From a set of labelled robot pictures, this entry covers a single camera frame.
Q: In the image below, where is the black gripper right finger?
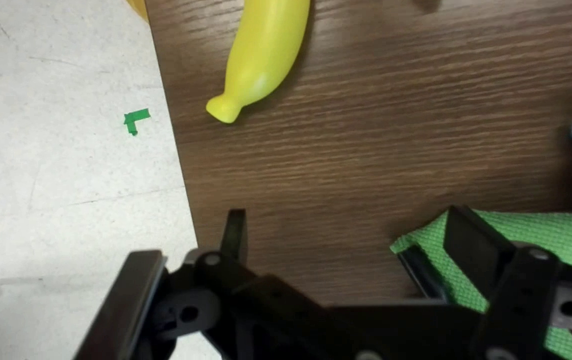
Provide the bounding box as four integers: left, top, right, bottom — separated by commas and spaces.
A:
445, 205, 562, 360

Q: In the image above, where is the green towel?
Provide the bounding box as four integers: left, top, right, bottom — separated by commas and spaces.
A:
390, 207, 572, 360

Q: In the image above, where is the yellow toy banana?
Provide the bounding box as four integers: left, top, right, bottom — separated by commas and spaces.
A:
204, 0, 312, 126

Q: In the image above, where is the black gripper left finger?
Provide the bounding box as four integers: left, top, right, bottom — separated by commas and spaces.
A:
74, 207, 262, 360

